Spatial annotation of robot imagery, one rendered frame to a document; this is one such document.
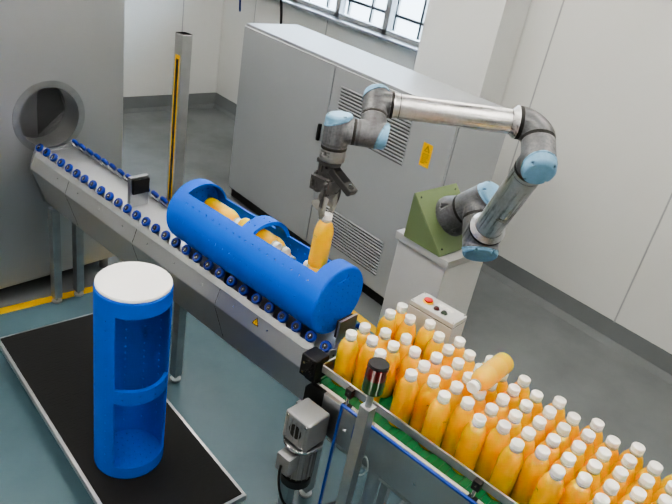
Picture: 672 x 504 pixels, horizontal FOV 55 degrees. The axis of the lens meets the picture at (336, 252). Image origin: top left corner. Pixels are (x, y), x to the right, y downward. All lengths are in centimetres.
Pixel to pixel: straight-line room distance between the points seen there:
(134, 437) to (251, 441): 58
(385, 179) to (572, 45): 159
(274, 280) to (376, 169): 198
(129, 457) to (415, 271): 149
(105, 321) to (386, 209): 227
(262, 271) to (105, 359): 67
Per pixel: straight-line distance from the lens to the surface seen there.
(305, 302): 234
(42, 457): 332
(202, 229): 269
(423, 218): 290
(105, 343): 255
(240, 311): 266
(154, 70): 762
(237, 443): 335
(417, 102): 229
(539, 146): 229
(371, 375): 188
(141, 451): 308
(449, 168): 390
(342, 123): 218
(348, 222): 453
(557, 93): 492
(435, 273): 295
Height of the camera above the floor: 238
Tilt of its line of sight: 28 degrees down
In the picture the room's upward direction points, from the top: 11 degrees clockwise
